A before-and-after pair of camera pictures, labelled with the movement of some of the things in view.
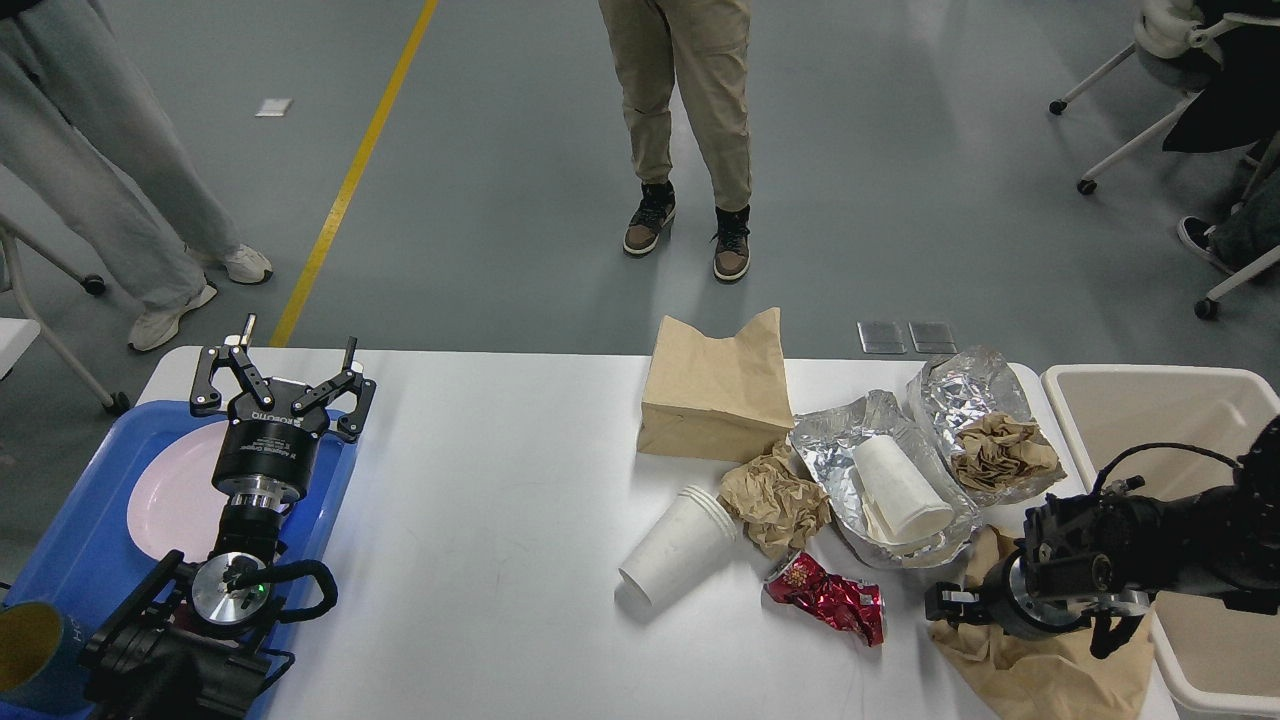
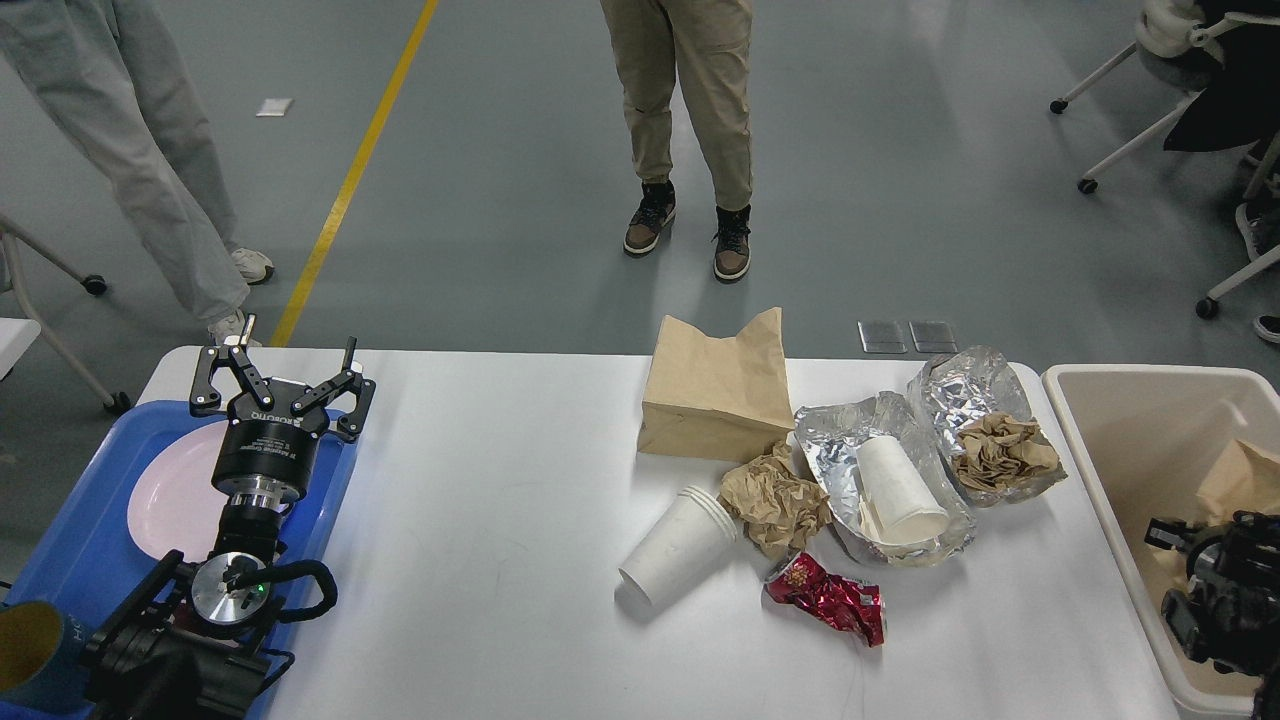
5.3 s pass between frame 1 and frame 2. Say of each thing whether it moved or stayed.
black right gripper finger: moved
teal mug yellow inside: stayed
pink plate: stayed
